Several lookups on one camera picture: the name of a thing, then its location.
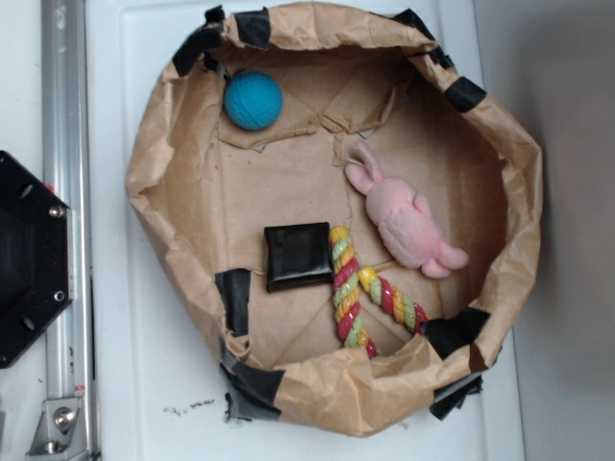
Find black box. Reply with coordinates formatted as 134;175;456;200
264;222;333;293

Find brown paper bin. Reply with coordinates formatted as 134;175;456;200
126;2;543;436

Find pink plush bunny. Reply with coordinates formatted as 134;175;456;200
344;140;469;279

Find blue ball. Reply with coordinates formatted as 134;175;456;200
224;71;283;131

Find multicolour rope toy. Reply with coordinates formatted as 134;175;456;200
329;226;429;358

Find aluminium frame rail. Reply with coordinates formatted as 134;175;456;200
41;1;102;460

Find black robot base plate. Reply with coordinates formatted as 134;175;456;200
0;151;72;369

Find metal corner bracket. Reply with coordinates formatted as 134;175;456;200
25;397;90;461

